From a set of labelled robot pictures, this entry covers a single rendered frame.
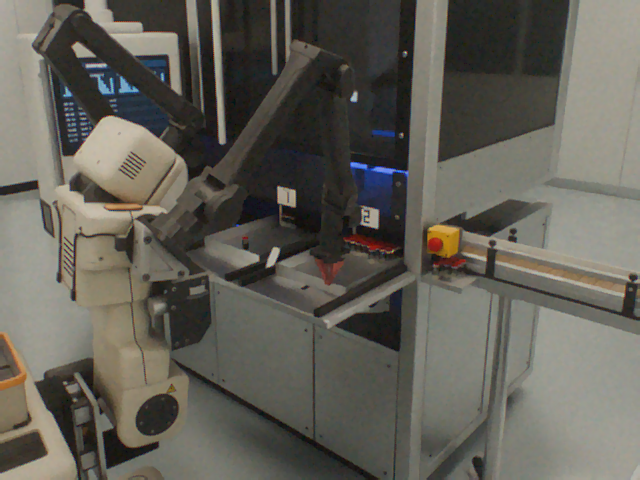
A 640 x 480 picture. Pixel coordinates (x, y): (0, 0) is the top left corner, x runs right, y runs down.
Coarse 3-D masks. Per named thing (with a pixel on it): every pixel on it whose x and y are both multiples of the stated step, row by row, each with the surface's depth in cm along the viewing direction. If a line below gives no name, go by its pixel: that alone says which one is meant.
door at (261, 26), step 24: (240, 0) 201; (264, 0) 194; (240, 24) 204; (264, 24) 196; (240, 48) 206; (264, 48) 199; (240, 72) 209; (264, 72) 201; (240, 96) 212; (264, 96) 204; (216, 120) 224; (240, 120) 215; (288, 120) 199
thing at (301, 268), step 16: (304, 256) 187; (352, 256) 191; (288, 272) 175; (304, 272) 171; (320, 272) 179; (352, 272) 179; (368, 272) 179; (384, 272) 175; (320, 288) 168; (336, 288) 163; (352, 288) 164
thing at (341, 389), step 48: (528, 240) 237; (432, 288) 185; (480, 288) 212; (240, 336) 244; (288, 336) 224; (336, 336) 207; (432, 336) 191; (480, 336) 221; (528, 336) 259; (240, 384) 252; (288, 384) 231; (336, 384) 212; (384, 384) 197; (432, 384) 199; (480, 384) 230; (336, 432) 218; (384, 432) 202; (432, 432) 206
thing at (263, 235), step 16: (256, 224) 217; (272, 224) 222; (208, 240) 199; (224, 240) 206; (240, 240) 206; (256, 240) 206; (272, 240) 206; (288, 240) 206; (304, 240) 198; (240, 256) 190; (256, 256) 184
